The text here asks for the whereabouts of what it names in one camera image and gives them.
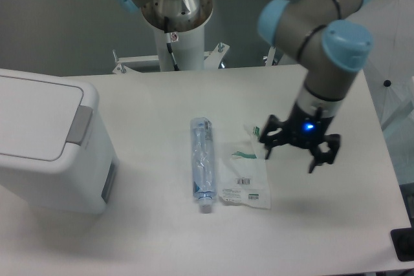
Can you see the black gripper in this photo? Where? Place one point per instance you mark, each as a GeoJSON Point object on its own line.
{"type": "Point", "coordinates": [302, 130]}

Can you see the white push-lid trash can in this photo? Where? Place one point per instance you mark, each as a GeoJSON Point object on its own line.
{"type": "Point", "coordinates": [55, 149]}

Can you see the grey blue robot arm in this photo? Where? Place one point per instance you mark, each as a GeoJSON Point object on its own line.
{"type": "Point", "coordinates": [315, 33]}

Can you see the white green plastic wrapper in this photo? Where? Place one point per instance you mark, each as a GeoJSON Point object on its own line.
{"type": "Point", "coordinates": [242, 170]}

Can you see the crushed clear plastic bottle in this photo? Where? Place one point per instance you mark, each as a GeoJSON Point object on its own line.
{"type": "Point", "coordinates": [203, 163]}

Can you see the black device at edge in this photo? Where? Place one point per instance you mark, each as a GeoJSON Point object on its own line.
{"type": "Point", "coordinates": [403, 243]}

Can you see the white umbrella with lettering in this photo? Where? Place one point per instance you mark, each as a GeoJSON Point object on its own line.
{"type": "Point", "coordinates": [388, 46]}

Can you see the white metal base frame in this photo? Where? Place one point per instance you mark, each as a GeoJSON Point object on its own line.
{"type": "Point", "coordinates": [212, 60]}

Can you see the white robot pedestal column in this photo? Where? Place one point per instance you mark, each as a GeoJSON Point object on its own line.
{"type": "Point", "coordinates": [178, 27]}

